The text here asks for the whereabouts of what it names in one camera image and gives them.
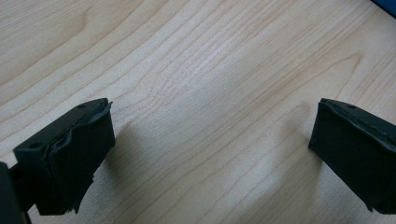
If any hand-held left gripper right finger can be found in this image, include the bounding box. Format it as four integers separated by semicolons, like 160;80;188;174
308;97;396;216

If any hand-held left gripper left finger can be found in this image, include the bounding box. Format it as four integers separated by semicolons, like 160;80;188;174
13;97;117;217

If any blue book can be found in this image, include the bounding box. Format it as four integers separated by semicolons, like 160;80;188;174
370;0;396;18

